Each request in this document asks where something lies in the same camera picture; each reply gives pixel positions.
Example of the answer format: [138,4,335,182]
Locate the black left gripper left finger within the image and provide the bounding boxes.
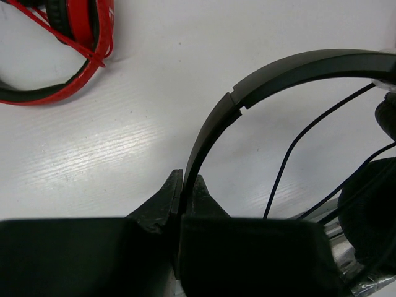
[1,170,183,296]

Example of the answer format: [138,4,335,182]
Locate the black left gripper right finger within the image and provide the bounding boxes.
[180,176,343,296]

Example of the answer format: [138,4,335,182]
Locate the black headphones with thin cable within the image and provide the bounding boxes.
[181,48,396,297]

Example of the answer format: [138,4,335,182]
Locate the red and black headphones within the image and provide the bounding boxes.
[1,1,115,106]

